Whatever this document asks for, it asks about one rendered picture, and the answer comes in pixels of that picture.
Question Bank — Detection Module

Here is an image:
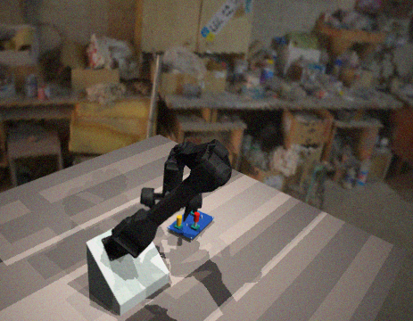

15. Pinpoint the blue circuit board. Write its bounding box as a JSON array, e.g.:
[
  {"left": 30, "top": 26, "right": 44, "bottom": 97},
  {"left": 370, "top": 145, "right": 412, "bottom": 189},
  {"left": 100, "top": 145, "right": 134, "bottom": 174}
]
[{"left": 167, "top": 209, "right": 214, "bottom": 242}]

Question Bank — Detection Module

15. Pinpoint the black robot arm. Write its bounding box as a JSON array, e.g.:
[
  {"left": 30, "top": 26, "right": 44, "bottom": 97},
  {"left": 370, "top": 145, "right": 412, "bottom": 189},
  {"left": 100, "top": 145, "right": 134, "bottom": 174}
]
[{"left": 101, "top": 139, "right": 232, "bottom": 260}]

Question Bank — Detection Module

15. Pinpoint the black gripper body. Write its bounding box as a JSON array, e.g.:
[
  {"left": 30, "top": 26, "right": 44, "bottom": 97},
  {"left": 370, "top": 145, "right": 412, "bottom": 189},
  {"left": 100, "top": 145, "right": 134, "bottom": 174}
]
[{"left": 140, "top": 178, "right": 202, "bottom": 209}]

